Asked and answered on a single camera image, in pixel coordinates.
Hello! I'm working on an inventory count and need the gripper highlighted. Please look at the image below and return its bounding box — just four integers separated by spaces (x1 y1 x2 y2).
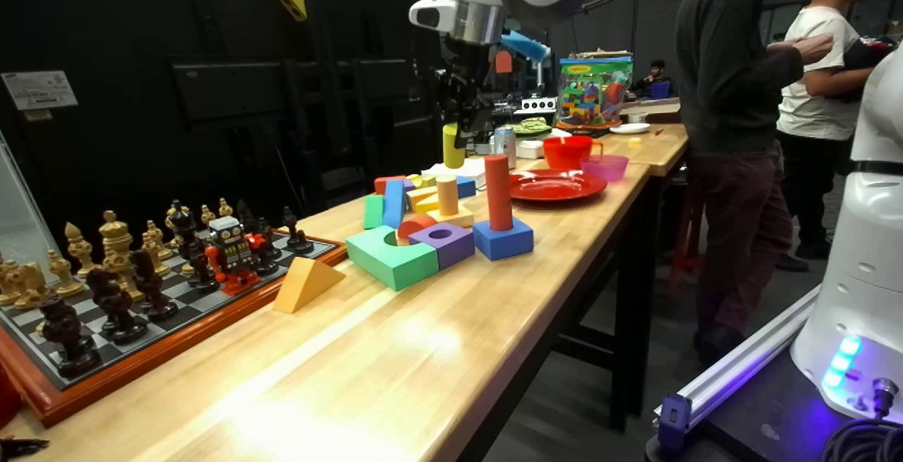
436 39 496 150

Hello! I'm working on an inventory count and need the yellow-green foam cylinder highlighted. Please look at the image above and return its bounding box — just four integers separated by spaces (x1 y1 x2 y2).
442 123 467 170

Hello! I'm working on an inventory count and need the white flat box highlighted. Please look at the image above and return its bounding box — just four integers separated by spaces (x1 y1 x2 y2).
422 157 488 189

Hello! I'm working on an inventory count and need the silver drink can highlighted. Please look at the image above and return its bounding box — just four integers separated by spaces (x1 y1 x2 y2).
492 126 518 169

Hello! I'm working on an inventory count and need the tan foam cylinder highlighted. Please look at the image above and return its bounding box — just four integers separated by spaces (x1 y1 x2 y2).
435 174 461 218

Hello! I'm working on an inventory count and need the red foam cylinder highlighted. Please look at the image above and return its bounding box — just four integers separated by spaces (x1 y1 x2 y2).
484 154 514 232

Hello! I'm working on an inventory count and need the yellow flat foam block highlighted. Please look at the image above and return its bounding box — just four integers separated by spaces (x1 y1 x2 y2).
426 204 475 229

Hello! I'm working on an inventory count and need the blue upright foam block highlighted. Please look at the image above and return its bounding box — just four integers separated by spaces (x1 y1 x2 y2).
382 179 408 229

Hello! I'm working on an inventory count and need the orange half-round foam block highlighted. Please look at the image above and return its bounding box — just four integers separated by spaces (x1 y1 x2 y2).
396 212 439 245

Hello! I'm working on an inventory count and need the red plate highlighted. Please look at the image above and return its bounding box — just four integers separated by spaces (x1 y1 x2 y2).
509 169 608 202

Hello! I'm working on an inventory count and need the purple foam block with hole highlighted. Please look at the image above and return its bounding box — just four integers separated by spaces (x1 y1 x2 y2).
408 221 476 271

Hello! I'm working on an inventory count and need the blue square foam block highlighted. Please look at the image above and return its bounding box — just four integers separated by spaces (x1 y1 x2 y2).
472 217 535 262

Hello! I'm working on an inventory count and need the clear bag of toy blocks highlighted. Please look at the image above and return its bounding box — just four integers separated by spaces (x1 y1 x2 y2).
554 56 634 130

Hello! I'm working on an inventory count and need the pink plastic bowl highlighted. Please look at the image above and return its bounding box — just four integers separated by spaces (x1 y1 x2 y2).
579 154 629 183

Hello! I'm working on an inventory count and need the green notched foam block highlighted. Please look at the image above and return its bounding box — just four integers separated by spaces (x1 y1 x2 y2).
345 225 440 292

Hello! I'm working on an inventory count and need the person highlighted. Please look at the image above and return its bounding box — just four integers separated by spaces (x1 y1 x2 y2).
674 0 835 370
775 0 891 273
629 59 672 100

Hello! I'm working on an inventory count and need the yellow foam wedge block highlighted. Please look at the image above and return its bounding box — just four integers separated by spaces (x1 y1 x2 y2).
273 257 347 315

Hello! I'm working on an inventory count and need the toy robot figure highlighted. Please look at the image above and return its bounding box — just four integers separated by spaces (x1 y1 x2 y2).
205 216 262 296

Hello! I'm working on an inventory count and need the tall tan chess piece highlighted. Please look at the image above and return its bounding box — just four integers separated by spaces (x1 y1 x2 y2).
98 209 139 302

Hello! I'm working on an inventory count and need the tan chess bishop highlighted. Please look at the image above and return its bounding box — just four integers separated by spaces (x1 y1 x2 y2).
64 221 97 280

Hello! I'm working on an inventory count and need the white label sign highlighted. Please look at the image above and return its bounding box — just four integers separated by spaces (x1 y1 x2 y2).
1 70 79 111

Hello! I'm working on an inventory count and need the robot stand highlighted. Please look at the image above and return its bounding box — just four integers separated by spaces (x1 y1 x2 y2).
645 286 903 462

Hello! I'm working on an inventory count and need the tan chess pawn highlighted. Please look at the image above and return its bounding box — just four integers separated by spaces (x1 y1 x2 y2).
47 250 85 299

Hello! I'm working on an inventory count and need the clear plastic sheet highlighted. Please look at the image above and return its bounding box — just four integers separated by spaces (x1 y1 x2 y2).
0 129 59 269

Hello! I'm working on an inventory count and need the red cup with handle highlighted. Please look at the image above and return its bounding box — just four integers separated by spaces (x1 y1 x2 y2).
542 135 605 171

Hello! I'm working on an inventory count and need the chessboard with wooden frame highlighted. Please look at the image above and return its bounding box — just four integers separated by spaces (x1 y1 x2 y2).
0 233 349 428

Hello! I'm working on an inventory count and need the coil of black cable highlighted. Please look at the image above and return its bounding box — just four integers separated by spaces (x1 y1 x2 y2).
820 418 903 462

